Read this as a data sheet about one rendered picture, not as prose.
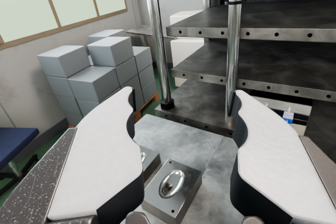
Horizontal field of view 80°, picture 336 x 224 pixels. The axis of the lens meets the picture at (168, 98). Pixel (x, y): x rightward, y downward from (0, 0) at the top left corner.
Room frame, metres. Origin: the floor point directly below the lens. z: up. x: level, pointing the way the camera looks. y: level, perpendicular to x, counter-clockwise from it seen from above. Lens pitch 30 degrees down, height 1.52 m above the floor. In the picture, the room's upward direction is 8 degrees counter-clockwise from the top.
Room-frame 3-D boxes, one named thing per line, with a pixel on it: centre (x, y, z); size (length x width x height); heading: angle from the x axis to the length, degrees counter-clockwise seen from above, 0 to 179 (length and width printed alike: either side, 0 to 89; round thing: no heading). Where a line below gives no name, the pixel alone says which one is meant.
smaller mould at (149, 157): (0.62, 0.17, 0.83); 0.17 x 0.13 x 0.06; 144
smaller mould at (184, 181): (0.48, 0.03, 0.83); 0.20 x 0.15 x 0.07; 144
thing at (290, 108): (0.99, -0.66, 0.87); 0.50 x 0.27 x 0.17; 144
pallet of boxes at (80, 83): (2.32, 0.69, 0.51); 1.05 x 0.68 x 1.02; 149
